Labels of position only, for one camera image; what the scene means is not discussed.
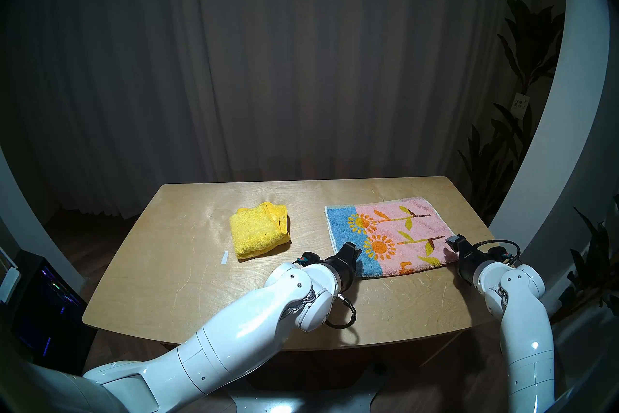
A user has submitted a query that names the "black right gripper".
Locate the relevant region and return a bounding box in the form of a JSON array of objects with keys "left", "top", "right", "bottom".
[{"left": 445, "top": 233, "right": 479, "bottom": 286}]

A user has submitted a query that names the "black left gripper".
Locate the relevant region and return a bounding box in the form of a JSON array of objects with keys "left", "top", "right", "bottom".
[{"left": 322, "top": 243, "right": 362, "bottom": 291}]

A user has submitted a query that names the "pink blue sunflower towel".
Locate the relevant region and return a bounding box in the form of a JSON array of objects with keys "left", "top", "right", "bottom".
[{"left": 324, "top": 196, "right": 460, "bottom": 279}]

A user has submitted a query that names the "yellow terry towel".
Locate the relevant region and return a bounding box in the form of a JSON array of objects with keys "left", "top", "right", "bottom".
[{"left": 229, "top": 203, "right": 292, "bottom": 262}]

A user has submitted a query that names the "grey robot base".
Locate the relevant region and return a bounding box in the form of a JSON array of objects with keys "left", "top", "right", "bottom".
[{"left": 231, "top": 390, "right": 383, "bottom": 413}]

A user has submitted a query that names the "white curved arch panel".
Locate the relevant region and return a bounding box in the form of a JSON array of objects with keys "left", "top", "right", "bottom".
[
  {"left": 487, "top": 0, "right": 619, "bottom": 307},
  {"left": 0, "top": 145, "right": 86, "bottom": 294}
]

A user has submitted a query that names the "small dark leafy plant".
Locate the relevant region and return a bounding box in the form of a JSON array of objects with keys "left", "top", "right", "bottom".
[{"left": 551, "top": 196, "right": 619, "bottom": 326}]

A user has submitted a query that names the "white plant tag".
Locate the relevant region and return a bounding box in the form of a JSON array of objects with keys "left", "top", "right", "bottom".
[{"left": 511, "top": 92, "right": 531, "bottom": 120}]

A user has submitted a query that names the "grey pleated curtain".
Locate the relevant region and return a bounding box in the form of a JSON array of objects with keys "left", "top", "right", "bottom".
[{"left": 0, "top": 0, "right": 567, "bottom": 215}]

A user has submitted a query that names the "tall dark leafy plant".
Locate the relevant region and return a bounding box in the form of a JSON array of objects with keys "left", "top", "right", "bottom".
[{"left": 457, "top": 0, "right": 567, "bottom": 225}]

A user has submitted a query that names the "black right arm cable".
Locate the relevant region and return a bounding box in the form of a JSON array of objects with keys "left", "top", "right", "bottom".
[{"left": 471, "top": 239, "right": 522, "bottom": 268}]

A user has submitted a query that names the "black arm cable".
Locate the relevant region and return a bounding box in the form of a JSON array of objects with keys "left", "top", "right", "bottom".
[
  {"left": 471, "top": 239, "right": 522, "bottom": 268},
  {"left": 324, "top": 293, "right": 357, "bottom": 331}
]

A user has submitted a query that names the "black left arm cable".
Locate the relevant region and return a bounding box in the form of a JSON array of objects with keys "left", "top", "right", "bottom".
[{"left": 324, "top": 293, "right": 357, "bottom": 331}]

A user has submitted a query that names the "white wall device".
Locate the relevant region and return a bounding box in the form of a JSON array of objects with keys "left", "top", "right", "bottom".
[{"left": 0, "top": 266, "right": 21, "bottom": 304}]

